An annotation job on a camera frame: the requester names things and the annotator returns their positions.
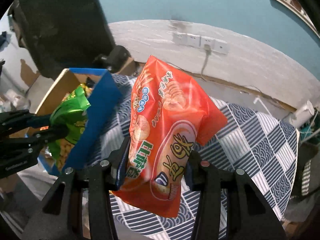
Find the green snack bag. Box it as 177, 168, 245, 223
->
48, 84, 92, 172

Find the red chip bag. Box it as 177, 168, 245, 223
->
115, 56, 227, 218

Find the blue cardboard box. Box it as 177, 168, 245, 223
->
10, 68, 123, 177

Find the navy white patterned tablecloth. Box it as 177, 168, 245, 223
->
88, 75, 299, 239

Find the black round object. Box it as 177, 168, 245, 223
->
93, 45, 131, 73

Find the dark furniture panel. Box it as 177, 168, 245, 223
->
8, 0, 116, 79

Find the white plug and cable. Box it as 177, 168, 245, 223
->
200, 44, 213, 77

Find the white wall socket strip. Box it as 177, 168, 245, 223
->
172, 32, 229, 55

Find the wooden wall shelf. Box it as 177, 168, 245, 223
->
275, 0, 319, 37

